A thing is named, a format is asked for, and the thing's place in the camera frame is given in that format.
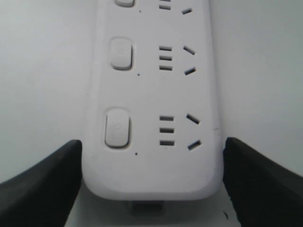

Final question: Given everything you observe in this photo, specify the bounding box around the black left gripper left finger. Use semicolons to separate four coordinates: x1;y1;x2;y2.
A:
0;140;82;227

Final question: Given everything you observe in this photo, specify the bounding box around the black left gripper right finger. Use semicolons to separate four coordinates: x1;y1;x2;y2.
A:
223;137;303;227

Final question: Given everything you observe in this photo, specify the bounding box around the white five-outlet power strip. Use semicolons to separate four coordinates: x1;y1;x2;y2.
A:
81;0;223;216

